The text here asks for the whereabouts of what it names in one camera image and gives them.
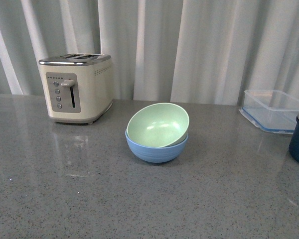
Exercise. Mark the green bowl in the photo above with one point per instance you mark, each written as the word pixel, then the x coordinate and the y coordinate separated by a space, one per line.
pixel 159 125

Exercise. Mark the cream toaster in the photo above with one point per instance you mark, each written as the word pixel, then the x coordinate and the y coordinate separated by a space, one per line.
pixel 78 87

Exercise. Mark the clear plastic food container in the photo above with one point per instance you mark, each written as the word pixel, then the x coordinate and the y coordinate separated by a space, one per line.
pixel 271 110

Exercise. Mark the white curtain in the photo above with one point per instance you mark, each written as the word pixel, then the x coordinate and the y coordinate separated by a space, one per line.
pixel 191 51

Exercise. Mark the blue bowl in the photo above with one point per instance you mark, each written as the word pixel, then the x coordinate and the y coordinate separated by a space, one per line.
pixel 156 154

